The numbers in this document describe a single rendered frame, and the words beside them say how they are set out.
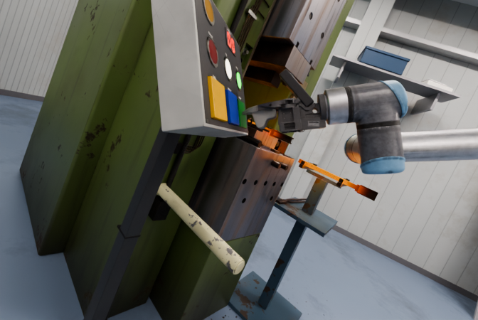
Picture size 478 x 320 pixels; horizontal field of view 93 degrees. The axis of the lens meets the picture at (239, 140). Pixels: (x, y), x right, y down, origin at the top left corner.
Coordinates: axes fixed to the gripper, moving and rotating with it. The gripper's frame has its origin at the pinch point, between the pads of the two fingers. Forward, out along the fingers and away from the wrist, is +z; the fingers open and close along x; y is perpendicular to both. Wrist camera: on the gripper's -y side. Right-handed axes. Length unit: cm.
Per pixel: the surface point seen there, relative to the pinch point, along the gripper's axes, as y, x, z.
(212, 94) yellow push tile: 0.7, -23.7, 1.0
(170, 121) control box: 4.8, -27.0, 7.7
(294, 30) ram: -34.9, 31.8, -16.2
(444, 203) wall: 113, 327, -206
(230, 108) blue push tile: 1.4, -13.2, 0.8
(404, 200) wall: 108, 326, -156
